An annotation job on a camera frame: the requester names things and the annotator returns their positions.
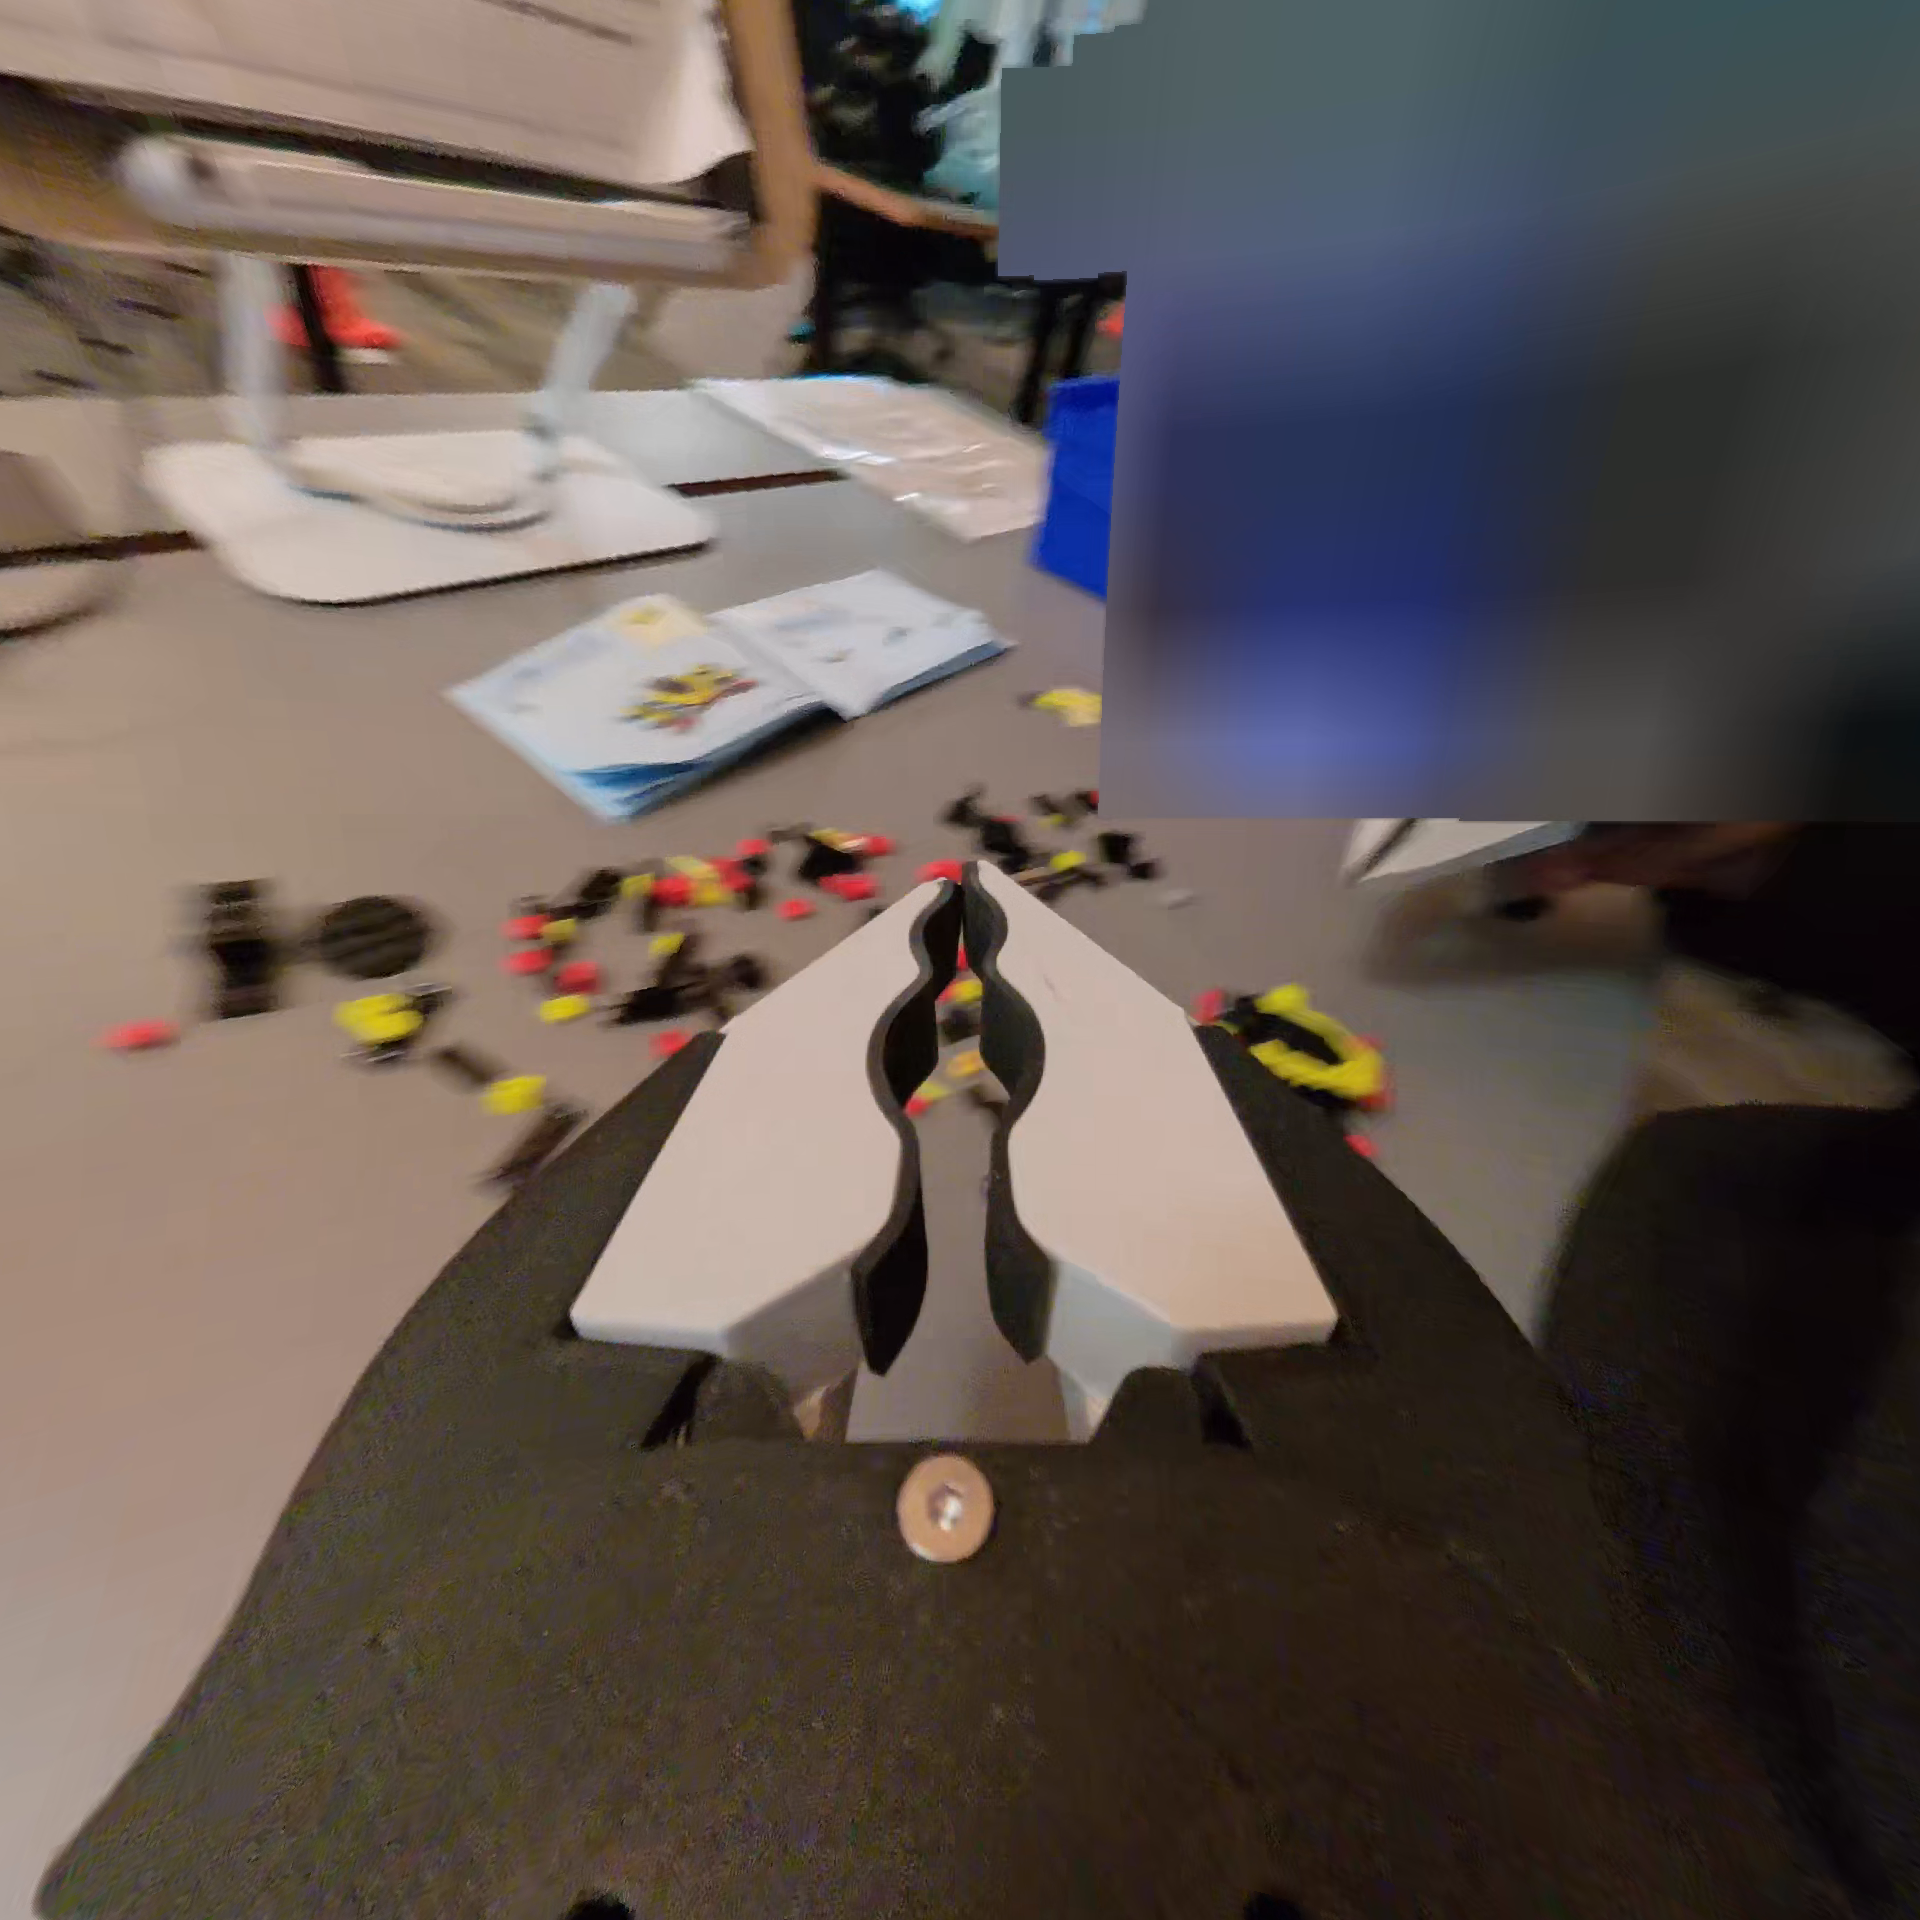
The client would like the pile of lego pieces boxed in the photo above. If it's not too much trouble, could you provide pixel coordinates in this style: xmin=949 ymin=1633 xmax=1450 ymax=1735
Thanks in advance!
xmin=103 ymin=781 xmax=1206 ymax=1183

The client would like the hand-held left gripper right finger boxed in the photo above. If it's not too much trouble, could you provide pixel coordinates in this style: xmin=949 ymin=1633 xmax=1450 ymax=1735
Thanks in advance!
xmin=963 ymin=858 xmax=1342 ymax=1423

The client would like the yellow black red lego model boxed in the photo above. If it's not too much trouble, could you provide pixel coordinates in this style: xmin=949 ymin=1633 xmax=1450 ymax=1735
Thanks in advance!
xmin=1198 ymin=981 xmax=1396 ymax=1163

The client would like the white stand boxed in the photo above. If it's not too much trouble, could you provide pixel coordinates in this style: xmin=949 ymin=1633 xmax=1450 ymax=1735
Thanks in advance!
xmin=118 ymin=136 xmax=756 ymax=603

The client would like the lego instruction booklet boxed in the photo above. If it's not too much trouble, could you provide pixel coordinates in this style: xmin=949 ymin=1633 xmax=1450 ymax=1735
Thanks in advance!
xmin=448 ymin=565 xmax=1015 ymax=828

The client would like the blue plastic bin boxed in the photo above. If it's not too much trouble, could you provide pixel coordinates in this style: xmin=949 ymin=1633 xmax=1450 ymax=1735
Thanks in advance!
xmin=1029 ymin=376 xmax=1127 ymax=601

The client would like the clear plastic bag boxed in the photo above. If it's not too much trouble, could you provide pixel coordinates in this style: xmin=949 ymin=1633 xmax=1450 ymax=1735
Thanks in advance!
xmin=693 ymin=376 xmax=1053 ymax=539

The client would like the pale board on stand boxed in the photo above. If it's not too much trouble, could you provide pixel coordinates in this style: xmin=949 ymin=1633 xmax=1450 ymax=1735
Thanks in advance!
xmin=0 ymin=0 xmax=820 ymax=294

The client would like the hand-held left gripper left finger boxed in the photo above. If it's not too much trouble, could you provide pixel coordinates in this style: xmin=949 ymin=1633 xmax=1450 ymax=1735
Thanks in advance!
xmin=568 ymin=877 xmax=963 ymax=1406

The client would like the red plastic object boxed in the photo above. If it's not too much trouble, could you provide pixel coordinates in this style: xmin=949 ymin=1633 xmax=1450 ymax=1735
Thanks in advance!
xmin=270 ymin=267 xmax=402 ymax=356

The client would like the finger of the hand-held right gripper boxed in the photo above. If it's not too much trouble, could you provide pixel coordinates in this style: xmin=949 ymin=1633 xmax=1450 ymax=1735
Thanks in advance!
xmin=1342 ymin=817 xmax=1579 ymax=893

